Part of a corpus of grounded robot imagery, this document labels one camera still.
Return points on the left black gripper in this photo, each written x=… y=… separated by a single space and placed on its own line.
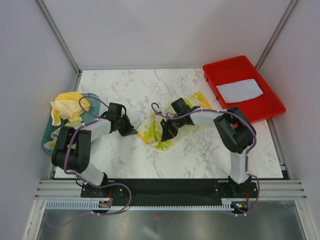
x=130 y=130

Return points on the green frog pattern towel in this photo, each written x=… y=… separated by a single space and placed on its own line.
x=151 y=130

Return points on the right aluminium frame post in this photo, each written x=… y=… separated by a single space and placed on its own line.
x=277 y=32

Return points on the grey slotted cable duct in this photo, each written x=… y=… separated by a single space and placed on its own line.
x=99 y=205

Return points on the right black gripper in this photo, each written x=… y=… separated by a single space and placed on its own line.
x=168 y=132

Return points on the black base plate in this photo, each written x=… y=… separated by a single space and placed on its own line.
x=166 y=191

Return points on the red plastic tray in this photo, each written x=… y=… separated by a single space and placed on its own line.
x=240 y=68

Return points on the teal plastic basket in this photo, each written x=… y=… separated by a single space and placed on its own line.
x=91 y=106

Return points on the yellow towel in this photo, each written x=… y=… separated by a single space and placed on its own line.
x=66 y=107

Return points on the left aluminium frame post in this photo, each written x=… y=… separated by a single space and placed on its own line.
x=57 y=34

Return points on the light blue towel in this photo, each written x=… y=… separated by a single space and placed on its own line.
x=240 y=91

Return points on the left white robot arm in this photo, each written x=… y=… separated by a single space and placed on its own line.
x=72 y=151

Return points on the grey green towel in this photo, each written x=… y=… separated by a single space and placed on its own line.
x=50 y=139

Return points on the aluminium frame post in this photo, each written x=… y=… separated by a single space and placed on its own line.
x=277 y=32
x=57 y=34

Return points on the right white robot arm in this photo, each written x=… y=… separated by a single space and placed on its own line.
x=235 y=130

